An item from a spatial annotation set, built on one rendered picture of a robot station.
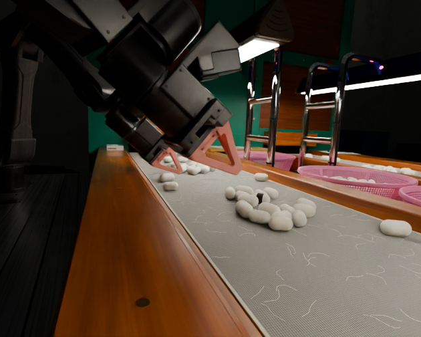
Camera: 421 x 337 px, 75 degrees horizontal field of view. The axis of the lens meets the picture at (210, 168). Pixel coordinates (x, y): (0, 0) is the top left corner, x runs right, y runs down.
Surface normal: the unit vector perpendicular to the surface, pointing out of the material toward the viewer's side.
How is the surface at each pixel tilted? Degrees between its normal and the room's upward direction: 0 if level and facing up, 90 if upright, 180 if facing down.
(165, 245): 0
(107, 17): 90
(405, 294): 0
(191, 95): 90
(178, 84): 90
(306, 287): 0
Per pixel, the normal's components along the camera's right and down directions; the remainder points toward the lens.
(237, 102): 0.36, 0.15
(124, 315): 0.04, -0.99
